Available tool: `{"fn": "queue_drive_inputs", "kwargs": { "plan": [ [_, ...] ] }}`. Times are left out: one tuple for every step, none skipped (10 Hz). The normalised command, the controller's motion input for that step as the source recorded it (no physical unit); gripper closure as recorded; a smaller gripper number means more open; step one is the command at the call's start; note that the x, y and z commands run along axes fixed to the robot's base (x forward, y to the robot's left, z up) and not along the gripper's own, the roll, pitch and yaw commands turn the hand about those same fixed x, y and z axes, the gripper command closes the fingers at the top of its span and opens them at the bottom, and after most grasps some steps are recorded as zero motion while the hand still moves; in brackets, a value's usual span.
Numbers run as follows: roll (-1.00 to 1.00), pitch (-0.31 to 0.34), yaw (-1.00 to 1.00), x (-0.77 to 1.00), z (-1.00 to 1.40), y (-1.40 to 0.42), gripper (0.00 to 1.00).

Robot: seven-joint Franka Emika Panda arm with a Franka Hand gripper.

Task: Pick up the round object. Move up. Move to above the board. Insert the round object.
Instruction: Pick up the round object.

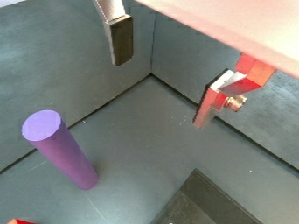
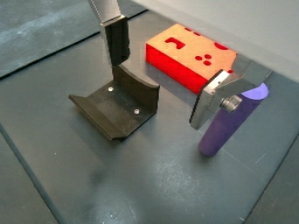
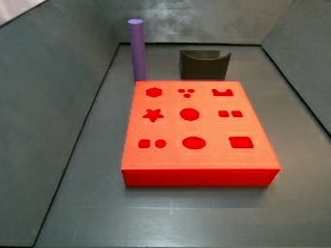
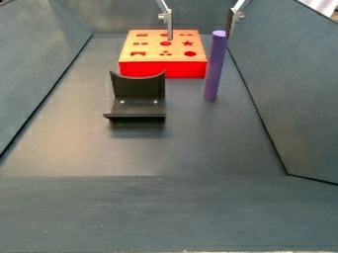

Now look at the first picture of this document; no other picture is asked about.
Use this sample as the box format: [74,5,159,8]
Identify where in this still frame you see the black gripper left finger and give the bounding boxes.
[92,0,134,67]

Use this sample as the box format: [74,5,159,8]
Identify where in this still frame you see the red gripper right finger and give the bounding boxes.
[193,53,277,129]

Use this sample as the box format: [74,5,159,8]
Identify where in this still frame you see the purple round cylinder peg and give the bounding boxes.
[22,110,99,190]

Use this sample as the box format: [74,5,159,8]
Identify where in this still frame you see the red shape sorting board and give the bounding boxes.
[7,219,36,224]

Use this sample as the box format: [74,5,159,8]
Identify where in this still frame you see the black curved holder block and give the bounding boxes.
[151,169,263,224]

